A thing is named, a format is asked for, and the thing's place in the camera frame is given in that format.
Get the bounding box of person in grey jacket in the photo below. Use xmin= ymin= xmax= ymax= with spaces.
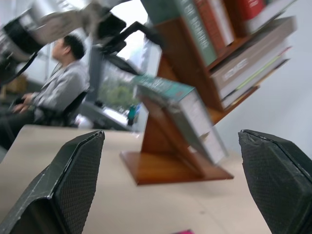
xmin=0 ymin=35 xmax=91 ymax=151

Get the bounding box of teal covered book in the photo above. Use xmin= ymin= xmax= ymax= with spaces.
xmin=131 ymin=74 xmax=230 ymax=166

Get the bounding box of large taupe book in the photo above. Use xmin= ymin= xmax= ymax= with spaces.
xmin=209 ymin=16 xmax=298 ymax=99

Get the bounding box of wooden bookshelf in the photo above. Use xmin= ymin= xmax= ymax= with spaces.
xmin=119 ymin=0 xmax=260 ymax=186

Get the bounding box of bright red book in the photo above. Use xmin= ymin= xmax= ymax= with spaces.
xmin=223 ymin=0 xmax=266 ymax=39

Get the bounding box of teal bottle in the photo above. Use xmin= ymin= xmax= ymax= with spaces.
xmin=128 ymin=103 xmax=142 ymax=126

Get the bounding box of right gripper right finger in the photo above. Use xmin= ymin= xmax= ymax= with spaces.
xmin=238 ymin=129 xmax=312 ymax=234

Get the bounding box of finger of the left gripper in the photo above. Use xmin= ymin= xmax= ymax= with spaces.
xmin=102 ymin=48 xmax=143 ymax=77
xmin=111 ymin=21 xmax=165 ymax=49

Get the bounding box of cardboard box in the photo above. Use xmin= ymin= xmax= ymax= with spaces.
xmin=4 ymin=75 xmax=29 ymax=95

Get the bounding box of thin white book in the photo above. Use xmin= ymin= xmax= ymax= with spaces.
xmin=220 ymin=52 xmax=291 ymax=109

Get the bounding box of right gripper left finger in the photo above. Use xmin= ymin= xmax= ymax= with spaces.
xmin=0 ymin=130 xmax=106 ymax=234

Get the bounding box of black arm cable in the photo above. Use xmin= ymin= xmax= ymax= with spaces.
xmin=0 ymin=50 xmax=39 ymax=86

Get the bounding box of brown red book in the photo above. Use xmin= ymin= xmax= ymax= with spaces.
xmin=195 ymin=0 xmax=235 ymax=57

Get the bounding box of black office chair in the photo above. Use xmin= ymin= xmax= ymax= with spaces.
xmin=36 ymin=89 xmax=90 ymax=127

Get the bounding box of green spined book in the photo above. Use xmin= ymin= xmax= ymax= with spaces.
xmin=174 ymin=0 xmax=218 ymax=67

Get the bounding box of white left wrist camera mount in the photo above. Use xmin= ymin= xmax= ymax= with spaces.
xmin=40 ymin=1 xmax=110 ymax=34

